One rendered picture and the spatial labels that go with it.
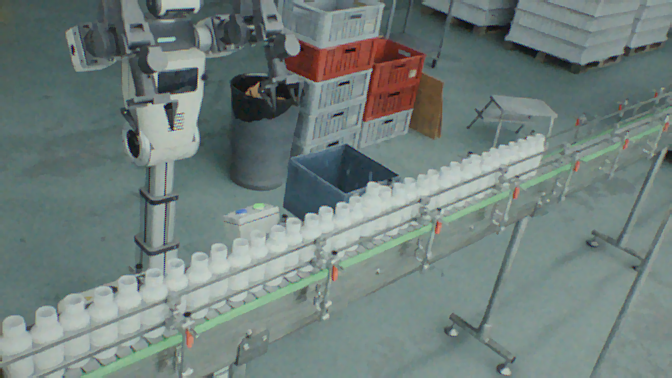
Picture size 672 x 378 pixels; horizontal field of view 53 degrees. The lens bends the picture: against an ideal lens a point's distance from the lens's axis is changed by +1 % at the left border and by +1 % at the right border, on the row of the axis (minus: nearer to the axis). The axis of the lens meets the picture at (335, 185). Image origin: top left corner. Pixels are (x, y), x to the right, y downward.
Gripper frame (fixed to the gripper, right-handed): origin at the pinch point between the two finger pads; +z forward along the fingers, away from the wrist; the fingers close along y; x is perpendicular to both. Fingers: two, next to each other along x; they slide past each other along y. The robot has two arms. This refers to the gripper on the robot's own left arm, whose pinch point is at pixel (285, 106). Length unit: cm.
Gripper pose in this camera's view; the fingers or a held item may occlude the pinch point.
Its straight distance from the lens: 212.9
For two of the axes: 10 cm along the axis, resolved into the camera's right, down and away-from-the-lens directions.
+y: 7.1, -2.4, 6.6
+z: 2.0, 9.7, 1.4
